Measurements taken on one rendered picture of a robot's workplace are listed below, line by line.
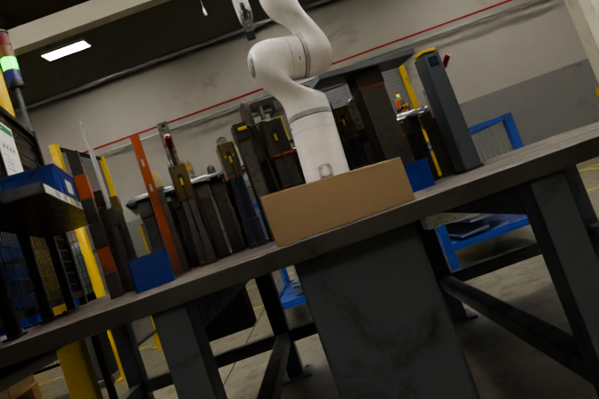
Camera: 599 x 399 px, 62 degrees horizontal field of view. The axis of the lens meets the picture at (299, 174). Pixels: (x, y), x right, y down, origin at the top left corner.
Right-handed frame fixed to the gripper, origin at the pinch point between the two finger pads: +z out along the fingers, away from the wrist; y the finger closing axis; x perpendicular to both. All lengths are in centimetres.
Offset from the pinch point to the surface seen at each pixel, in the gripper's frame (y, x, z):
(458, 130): -4, -58, 57
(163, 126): -5.2, 38.9, 24.0
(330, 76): -15.0, -19.5, 27.4
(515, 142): 176, -166, 71
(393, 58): -10, -43, 27
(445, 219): 44, -58, 91
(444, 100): -4, -57, 46
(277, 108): -3.9, -0.3, 29.9
